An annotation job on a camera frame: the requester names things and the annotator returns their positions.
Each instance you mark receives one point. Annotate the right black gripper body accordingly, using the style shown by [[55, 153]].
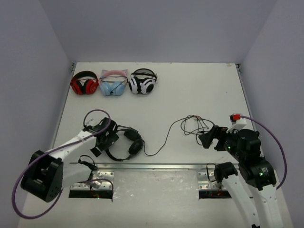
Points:
[[229, 138]]

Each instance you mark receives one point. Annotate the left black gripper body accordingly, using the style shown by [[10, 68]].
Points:
[[109, 137]]

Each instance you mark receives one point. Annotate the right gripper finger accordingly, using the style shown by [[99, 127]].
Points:
[[207, 138], [220, 145]]

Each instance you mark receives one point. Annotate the black headset with cable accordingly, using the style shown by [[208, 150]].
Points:
[[139, 144]]

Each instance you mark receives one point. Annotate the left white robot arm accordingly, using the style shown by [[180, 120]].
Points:
[[50, 172]]

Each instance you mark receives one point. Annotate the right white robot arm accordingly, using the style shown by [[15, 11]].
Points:
[[252, 185]]

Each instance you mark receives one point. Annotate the blue pink cat-ear headphones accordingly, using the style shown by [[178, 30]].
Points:
[[113, 82]]

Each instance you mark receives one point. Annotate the red black headphones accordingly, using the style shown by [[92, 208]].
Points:
[[84, 83]]

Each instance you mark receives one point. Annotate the white black striped headphones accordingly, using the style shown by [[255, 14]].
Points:
[[142, 81]]

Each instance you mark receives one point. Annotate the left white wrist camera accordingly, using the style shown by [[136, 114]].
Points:
[[88, 124]]

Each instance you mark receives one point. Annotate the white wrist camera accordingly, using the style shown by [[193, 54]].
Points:
[[88, 124], [237, 123]]

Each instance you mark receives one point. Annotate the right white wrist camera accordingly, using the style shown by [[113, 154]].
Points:
[[237, 123]]

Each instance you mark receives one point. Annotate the metal table edge rail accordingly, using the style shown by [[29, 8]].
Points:
[[153, 166]]

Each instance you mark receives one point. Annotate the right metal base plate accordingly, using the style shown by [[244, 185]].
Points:
[[207, 182]]

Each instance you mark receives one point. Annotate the metal base plate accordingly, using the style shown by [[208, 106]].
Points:
[[207, 182], [99, 180]]

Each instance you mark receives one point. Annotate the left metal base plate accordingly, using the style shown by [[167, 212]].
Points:
[[99, 180]]

